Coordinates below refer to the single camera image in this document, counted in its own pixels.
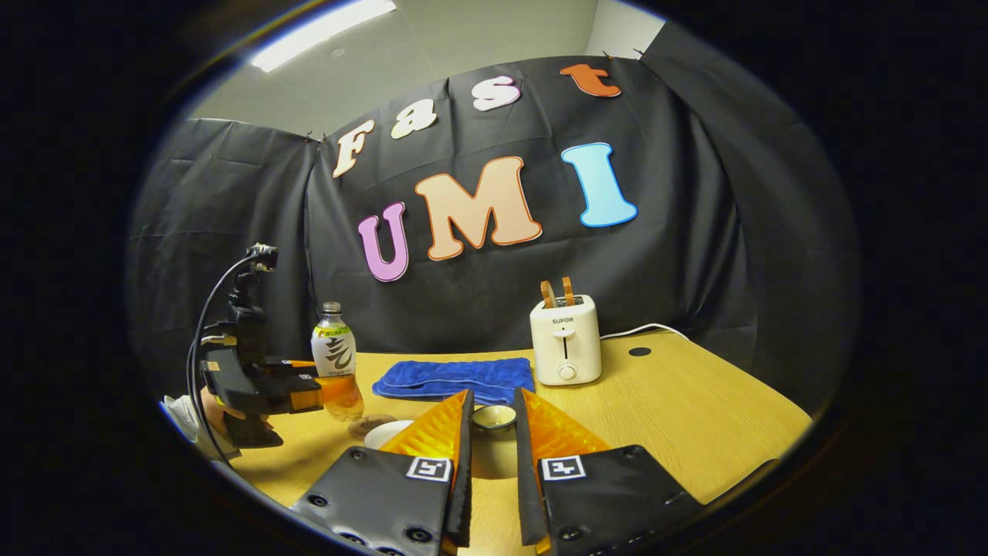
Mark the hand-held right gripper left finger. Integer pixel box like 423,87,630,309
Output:
289,388,475,556

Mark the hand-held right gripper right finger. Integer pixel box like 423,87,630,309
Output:
513,388,705,556

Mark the clear plastic water bottle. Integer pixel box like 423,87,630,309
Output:
311,301,365,422

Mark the cream teacup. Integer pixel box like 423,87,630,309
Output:
364,419,418,450

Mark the round cork coaster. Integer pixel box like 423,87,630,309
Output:
347,414,398,439

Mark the cream teacup lid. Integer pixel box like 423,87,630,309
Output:
469,403,519,481

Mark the blue folded towel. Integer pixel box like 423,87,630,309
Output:
372,357,536,406

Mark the white toaster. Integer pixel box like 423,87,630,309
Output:
530,294,602,387

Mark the ceiling light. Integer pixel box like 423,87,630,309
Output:
249,0,398,74

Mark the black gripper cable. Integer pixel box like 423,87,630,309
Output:
188,253,259,464

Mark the white toaster cable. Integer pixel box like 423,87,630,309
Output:
599,323,692,342

